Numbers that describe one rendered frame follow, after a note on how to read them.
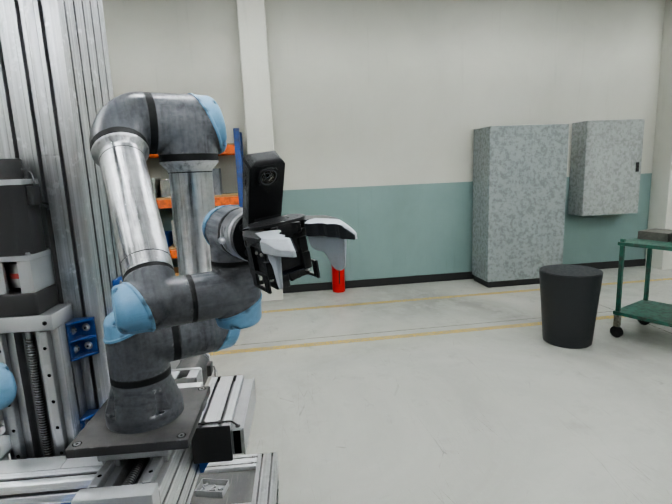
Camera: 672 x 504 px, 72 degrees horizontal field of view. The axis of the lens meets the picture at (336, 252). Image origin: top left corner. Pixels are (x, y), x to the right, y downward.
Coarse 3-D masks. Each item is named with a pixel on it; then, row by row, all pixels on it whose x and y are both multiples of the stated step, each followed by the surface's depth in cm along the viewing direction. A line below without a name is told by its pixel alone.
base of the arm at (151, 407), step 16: (112, 384) 90; (128, 384) 89; (144, 384) 89; (160, 384) 92; (176, 384) 97; (112, 400) 91; (128, 400) 89; (144, 400) 89; (160, 400) 92; (176, 400) 94; (112, 416) 91; (128, 416) 88; (144, 416) 89; (160, 416) 90; (176, 416) 94; (128, 432) 88
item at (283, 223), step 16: (240, 224) 62; (256, 224) 55; (272, 224) 54; (288, 224) 55; (240, 240) 62; (304, 240) 56; (240, 256) 63; (256, 256) 57; (304, 256) 56; (256, 272) 57; (272, 272) 54; (288, 272) 56; (304, 272) 58
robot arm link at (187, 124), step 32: (160, 96) 86; (192, 96) 90; (160, 128) 85; (192, 128) 88; (224, 128) 91; (160, 160) 90; (192, 160) 88; (192, 192) 91; (192, 224) 92; (192, 256) 93; (192, 352) 95
